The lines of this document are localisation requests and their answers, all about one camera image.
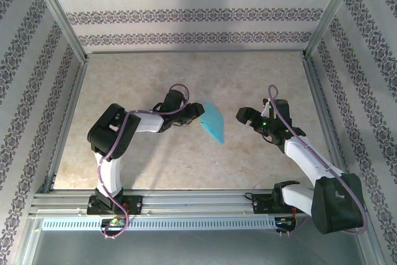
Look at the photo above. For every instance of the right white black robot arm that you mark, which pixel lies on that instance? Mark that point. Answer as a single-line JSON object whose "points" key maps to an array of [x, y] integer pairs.
{"points": [[307, 159]]}

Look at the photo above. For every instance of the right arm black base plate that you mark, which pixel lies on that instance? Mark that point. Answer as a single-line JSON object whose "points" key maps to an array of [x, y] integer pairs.
{"points": [[260, 204]]}

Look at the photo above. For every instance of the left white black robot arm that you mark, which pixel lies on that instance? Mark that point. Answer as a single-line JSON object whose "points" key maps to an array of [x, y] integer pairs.
{"points": [[110, 175]]}

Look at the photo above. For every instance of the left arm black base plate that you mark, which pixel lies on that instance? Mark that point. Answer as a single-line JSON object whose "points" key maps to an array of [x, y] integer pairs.
{"points": [[133, 204]]}

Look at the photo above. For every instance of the grey metal sheet panel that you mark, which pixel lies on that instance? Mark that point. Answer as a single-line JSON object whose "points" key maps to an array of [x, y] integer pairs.
{"points": [[198, 249]]}

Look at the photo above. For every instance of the aluminium side rail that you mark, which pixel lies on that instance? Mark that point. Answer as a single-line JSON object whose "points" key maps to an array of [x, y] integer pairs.
{"points": [[316, 91], [70, 113]]}

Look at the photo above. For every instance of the thin aluminium wall rail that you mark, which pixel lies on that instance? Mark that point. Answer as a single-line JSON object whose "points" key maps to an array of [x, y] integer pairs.
{"points": [[198, 51]]}

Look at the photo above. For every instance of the light blue cloth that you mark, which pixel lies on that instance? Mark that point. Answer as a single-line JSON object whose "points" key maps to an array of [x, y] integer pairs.
{"points": [[214, 122]]}

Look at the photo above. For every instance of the aluminium corner post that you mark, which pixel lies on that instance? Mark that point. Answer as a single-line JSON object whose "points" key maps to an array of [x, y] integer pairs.
{"points": [[63, 20], [329, 16]]}

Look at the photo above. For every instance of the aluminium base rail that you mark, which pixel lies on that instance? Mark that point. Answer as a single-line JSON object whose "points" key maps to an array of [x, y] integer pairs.
{"points": [[198, 198]]}

